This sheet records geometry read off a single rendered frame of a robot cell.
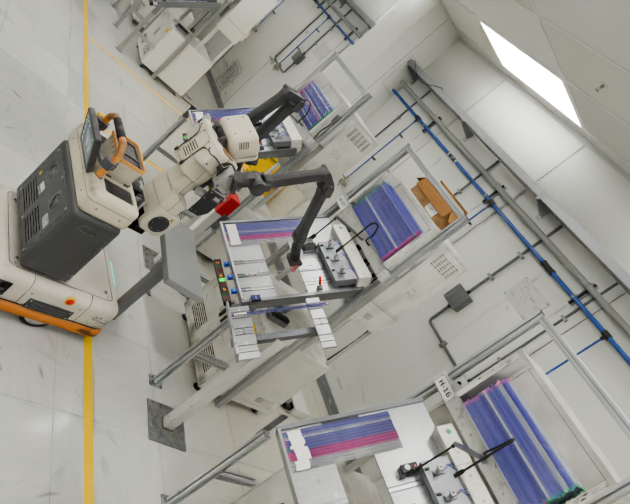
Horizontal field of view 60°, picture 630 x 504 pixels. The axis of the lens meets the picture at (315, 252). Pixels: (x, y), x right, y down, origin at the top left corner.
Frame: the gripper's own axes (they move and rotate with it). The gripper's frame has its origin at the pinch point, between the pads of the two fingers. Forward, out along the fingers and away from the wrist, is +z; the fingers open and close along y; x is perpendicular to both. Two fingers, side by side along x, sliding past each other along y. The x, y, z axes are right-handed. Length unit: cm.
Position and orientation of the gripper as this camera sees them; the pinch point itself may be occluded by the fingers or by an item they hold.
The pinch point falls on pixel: (292, 270)
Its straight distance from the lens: 318.2
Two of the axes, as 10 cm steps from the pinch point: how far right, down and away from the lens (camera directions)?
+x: -9.5, 0.9, -3.1
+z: -1.4, 7.5, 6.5
